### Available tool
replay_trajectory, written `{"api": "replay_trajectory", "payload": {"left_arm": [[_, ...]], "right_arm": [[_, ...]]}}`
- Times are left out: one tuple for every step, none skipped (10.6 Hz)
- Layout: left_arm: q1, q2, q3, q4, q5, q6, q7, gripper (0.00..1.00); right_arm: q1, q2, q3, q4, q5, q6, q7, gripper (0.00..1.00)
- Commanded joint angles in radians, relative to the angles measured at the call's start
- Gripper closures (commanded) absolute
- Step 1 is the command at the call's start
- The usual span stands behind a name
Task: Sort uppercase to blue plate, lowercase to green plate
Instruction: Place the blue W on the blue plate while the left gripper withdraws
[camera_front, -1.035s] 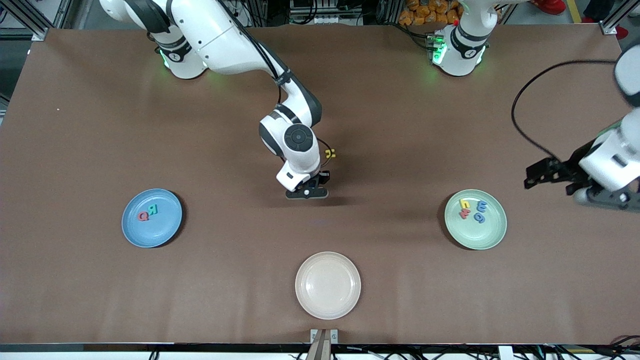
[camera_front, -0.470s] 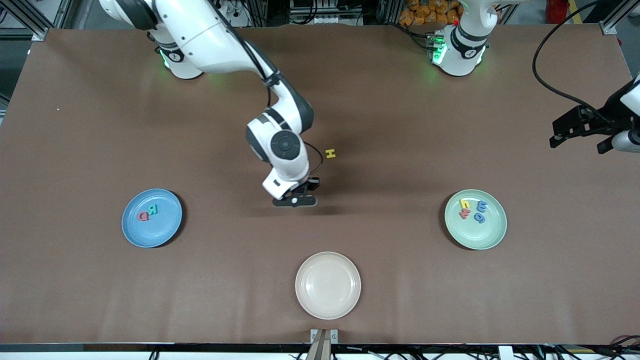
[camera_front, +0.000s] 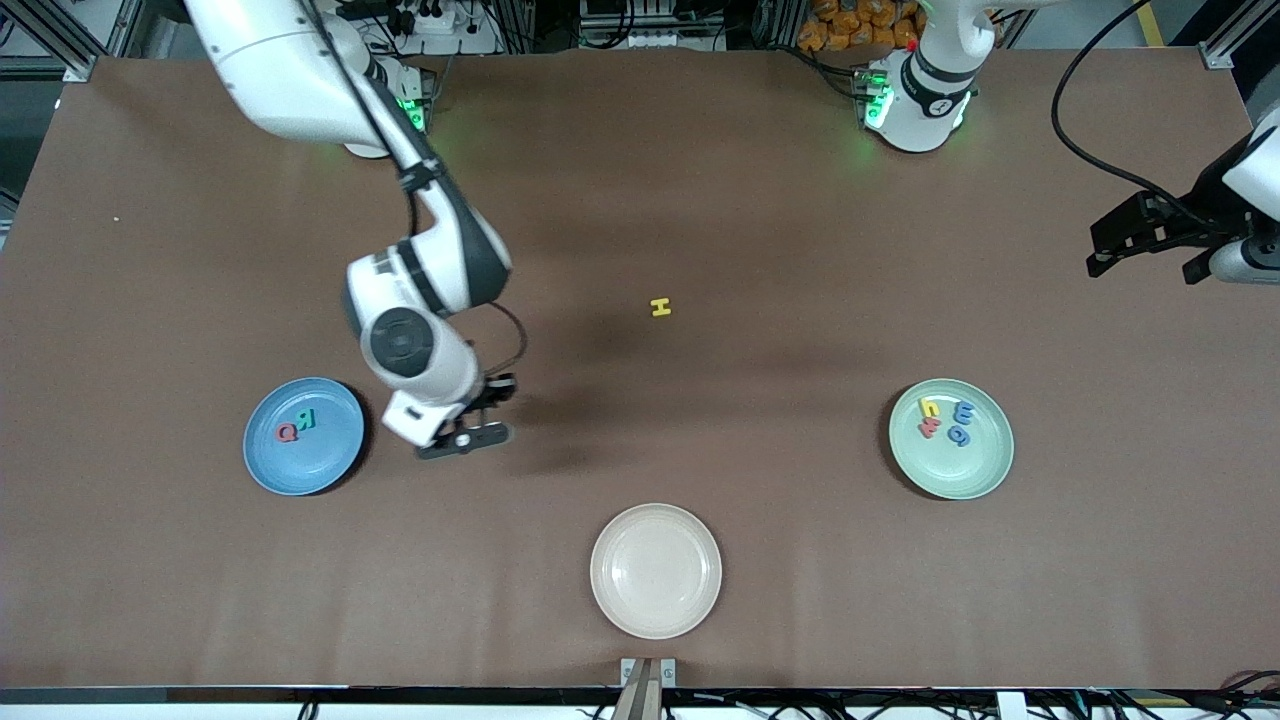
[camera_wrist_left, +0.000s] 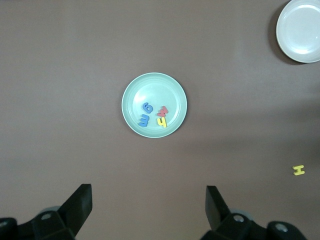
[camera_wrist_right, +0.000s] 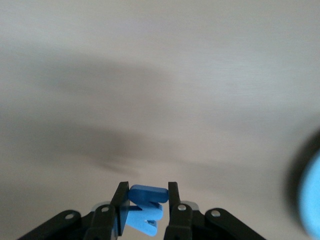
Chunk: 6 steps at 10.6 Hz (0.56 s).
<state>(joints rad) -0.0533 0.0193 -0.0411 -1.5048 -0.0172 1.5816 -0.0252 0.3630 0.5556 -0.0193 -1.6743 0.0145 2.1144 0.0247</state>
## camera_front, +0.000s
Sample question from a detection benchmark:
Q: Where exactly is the blue plate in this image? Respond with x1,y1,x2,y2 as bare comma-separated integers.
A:
243,377,366,497

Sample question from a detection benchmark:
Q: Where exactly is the metal table clamp bracket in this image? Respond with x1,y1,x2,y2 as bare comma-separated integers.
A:
620,657,678,720

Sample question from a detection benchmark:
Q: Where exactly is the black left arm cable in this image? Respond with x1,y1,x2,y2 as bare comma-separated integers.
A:
1050,0,1251,236

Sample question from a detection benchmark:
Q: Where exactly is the beige plate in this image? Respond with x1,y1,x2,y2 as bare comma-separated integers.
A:
590,503,723,641

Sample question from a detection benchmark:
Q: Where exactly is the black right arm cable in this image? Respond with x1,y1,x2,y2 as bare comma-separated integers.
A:
295,0,529,379

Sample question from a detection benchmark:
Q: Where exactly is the green plate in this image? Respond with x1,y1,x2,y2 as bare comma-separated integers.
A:
889,378,1015,501

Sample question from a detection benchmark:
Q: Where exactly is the aluminium frame profile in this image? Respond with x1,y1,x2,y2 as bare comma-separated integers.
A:
1200,0,1280,71
0,0,151,83

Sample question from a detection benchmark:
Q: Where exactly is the white power strip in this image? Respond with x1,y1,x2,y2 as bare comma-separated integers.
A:
383,0,501,56

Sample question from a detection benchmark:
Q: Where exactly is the orange packets pile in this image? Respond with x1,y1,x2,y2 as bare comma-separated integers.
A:
797,0,923,53

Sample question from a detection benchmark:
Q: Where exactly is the black table edge rail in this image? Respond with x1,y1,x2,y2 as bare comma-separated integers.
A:
0,685,1280,707

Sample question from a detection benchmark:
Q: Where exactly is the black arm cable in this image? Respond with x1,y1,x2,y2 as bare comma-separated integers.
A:
295,0,529,379
1050,0,1251,236

